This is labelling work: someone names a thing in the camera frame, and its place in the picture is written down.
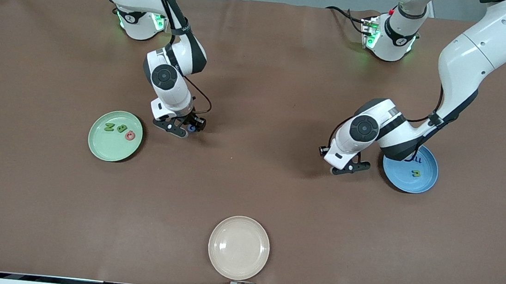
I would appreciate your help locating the blue capital letter G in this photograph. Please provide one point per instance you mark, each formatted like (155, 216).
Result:
(192, 128)

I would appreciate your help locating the pink capital letter Q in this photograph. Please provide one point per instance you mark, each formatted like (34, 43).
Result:
(127, 136)

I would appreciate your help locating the beige plate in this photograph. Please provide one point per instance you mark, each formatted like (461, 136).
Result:
(238, 247)

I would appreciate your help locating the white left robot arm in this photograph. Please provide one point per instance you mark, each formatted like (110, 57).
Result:
(485, 39)

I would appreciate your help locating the green capital letter N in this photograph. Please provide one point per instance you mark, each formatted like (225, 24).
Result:
(109, 127)

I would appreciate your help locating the blue plate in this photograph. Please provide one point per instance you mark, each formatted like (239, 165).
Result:
(398, 179)

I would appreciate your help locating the brown table cover sheet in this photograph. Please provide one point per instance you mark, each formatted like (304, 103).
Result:
(249, 183)

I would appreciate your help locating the blue small letter m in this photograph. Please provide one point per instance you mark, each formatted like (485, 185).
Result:
(418, 160)

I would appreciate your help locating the mint green plate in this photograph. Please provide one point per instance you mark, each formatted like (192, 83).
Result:
(113, 147)

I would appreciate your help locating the green capital letter B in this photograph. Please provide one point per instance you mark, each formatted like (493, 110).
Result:
(120, 129)

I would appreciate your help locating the green small letter n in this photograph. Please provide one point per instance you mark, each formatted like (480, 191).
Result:
(418, 172)

